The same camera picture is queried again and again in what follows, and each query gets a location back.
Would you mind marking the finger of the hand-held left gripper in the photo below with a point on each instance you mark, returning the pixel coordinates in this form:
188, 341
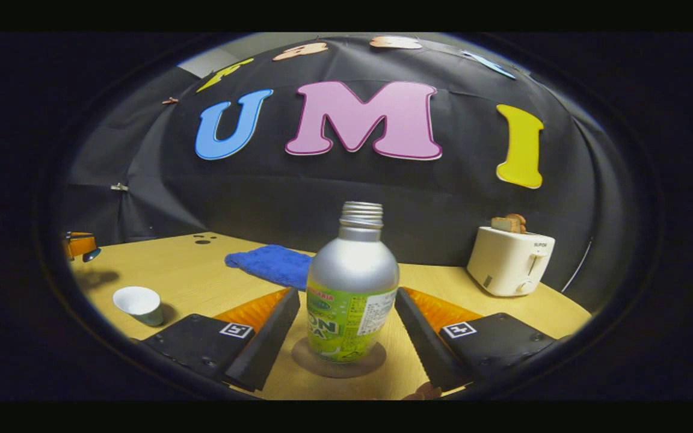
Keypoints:
80, 245

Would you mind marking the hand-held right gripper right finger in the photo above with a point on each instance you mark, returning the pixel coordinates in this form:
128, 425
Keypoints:
425, 340

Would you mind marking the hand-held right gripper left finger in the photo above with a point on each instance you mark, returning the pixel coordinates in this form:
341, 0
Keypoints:
265, 340

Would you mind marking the teal teacup lid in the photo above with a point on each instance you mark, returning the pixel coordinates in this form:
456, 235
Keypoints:
92, 255

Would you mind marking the round brown coaster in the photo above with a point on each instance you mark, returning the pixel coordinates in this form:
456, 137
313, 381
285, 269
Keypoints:
337, 369

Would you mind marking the white teal teacup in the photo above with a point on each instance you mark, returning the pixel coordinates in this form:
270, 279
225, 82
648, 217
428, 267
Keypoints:
139, 304

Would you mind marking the silver green-label water bottle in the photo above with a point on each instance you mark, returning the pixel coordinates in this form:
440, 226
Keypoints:
352, 270

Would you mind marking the white cloth clip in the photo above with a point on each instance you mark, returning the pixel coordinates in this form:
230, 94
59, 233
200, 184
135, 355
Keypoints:
119, 187

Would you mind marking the blue towel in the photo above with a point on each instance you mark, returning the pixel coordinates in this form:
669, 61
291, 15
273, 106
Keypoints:
268, 264

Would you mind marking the white toaster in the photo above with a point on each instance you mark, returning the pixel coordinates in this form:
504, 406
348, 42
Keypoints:
506, 261

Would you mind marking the black backdrop cloth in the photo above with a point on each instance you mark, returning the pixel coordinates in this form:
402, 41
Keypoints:
473, 186

